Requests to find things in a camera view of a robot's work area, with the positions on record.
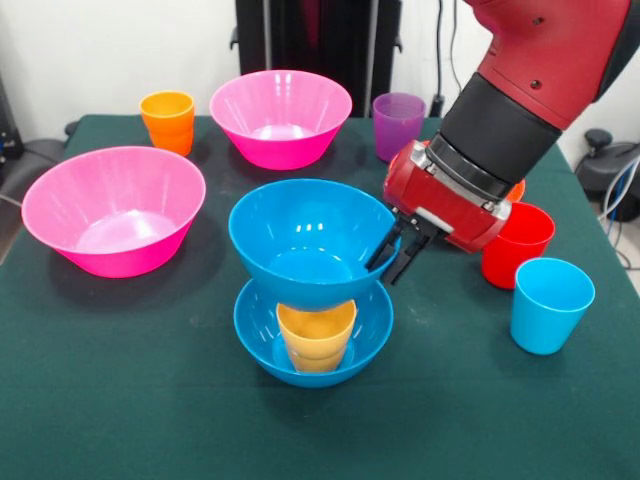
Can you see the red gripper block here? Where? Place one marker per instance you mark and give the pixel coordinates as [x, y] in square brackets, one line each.
[440, 205]

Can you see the yellow plastic cup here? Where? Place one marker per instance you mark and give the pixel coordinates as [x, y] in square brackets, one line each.
[315, 335]

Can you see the blue plastic bowl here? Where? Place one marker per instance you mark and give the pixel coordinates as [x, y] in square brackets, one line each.
[280, 220]
[255, 335]

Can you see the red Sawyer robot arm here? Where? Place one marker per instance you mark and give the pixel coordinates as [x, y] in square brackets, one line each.
[540, 60]

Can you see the red plastic cup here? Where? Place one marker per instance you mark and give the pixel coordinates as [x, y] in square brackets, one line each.
[520, 260]

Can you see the purple plastic cup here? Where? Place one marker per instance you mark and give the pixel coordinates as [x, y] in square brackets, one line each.
[397, 125]

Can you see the red-orange plastic bowl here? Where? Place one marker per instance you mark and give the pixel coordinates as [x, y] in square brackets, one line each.
[517, 192]

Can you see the dark green table cloth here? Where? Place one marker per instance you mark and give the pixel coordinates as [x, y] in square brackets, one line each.
[450, 400]

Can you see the light blue plastic cup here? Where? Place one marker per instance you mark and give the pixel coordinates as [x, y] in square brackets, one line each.
[550, 310]

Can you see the pink plastic bowl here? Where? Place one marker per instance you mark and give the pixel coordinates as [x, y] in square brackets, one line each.
[75, 200]
[270, 110]

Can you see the orange plastic cup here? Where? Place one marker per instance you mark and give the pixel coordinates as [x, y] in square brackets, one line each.
[167, 125]

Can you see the black upright post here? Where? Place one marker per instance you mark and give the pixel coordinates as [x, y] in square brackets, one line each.
[310, 35]

